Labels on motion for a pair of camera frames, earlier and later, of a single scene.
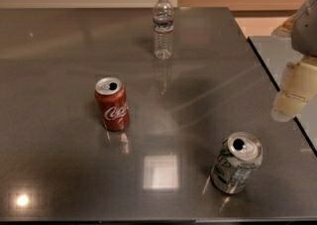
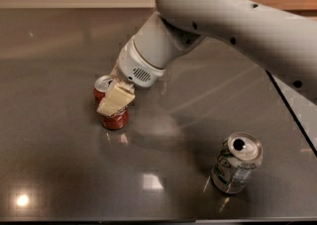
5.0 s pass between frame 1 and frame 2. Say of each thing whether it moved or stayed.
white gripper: moved
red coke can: stayed
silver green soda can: stayed
